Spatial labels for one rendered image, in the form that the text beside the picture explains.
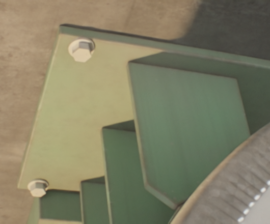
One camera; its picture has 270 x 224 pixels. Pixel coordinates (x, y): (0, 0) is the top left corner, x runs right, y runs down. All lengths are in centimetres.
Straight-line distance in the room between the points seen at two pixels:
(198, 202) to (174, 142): 32
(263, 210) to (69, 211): 63
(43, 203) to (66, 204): 4
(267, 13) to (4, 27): 37
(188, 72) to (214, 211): 45
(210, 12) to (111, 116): 23
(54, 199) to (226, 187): 63
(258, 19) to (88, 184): 42
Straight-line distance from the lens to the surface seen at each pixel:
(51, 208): 110
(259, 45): 95
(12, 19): 86
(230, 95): 92
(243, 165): 55
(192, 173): 78
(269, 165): 56
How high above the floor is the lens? 67
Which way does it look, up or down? 42 degrees down
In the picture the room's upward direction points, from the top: 171 degrees clockwise
